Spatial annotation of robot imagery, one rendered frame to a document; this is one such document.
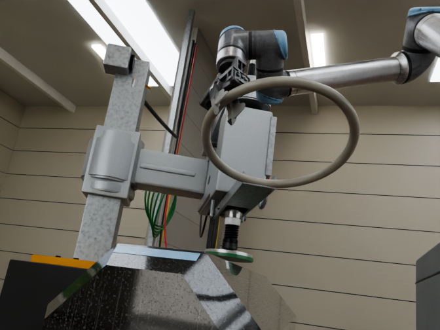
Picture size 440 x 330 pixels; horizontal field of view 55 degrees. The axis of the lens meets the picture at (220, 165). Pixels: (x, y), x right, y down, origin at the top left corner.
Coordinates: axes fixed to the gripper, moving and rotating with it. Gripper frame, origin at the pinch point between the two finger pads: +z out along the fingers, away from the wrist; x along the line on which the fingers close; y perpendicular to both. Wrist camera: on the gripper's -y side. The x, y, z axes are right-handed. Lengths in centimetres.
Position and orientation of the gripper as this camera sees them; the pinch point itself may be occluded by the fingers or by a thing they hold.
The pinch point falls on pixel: (222, 118)
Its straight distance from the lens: 119.2
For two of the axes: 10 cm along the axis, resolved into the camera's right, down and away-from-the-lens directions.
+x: 7.5, 4.5, 4.8
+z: -0.6, 7.7, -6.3
